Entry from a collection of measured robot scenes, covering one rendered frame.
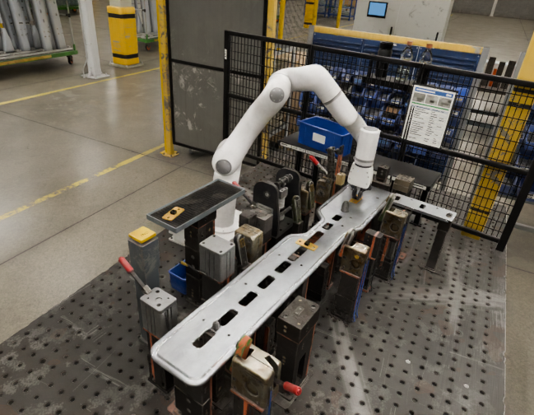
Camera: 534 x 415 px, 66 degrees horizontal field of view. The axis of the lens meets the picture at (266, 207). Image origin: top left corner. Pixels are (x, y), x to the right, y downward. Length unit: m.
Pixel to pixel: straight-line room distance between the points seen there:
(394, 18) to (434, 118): 6.18
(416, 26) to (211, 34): 4.93
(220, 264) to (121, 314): 0.55
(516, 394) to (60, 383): 2.25
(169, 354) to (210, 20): 3.40
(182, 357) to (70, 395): 0.49
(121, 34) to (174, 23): 4.79
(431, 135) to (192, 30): 2.68
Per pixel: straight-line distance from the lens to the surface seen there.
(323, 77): 1.70
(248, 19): 3.93
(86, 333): 1.70
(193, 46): 4.30
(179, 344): 1.20
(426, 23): 8.31
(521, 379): 2.89
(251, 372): 1.06
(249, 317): 1.26
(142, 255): 1.33
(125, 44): 9.17
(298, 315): 1.24
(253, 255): 1.49
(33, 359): 1.68
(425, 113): 2.31
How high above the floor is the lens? 1.89
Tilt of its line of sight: 30 degrees down
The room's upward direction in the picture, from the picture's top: 4 degrees clockwise
